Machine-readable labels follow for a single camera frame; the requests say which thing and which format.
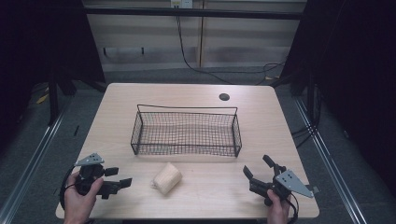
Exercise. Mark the dark curtain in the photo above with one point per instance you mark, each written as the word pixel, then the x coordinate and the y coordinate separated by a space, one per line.
pixel 37 46
pixel 358 77

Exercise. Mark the white wall outlet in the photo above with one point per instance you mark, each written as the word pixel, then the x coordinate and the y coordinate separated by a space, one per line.
pixel 181 3

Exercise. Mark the person's left hand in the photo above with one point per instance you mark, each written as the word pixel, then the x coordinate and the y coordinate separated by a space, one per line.
pixel 78 203

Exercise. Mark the round black table grommet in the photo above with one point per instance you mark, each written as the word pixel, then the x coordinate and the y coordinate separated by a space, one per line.
pixel 224 96

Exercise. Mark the person's right hand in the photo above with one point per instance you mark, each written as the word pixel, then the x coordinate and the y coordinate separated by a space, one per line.
pixel 278 209

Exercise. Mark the black metal stand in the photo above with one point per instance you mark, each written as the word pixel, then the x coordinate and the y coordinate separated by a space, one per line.
pixel 53 99

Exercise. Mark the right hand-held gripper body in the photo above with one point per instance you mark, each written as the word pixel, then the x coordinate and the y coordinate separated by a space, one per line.
pixel 291 183

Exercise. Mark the beige bread loaf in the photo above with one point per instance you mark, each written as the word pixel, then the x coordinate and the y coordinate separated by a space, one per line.
pixel 166 179

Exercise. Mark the black horizontal bar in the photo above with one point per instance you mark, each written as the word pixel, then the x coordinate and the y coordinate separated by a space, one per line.
pixel 193 13

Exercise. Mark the yellow floor tape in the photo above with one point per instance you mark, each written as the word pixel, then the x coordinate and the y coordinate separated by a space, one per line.
pixel 42 99

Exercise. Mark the metal floor rail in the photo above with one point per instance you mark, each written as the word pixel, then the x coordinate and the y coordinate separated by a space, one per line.
pixel 34 158
pixel 330 165

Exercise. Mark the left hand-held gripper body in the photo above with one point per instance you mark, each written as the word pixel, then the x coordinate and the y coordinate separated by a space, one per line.
pixel 90 171

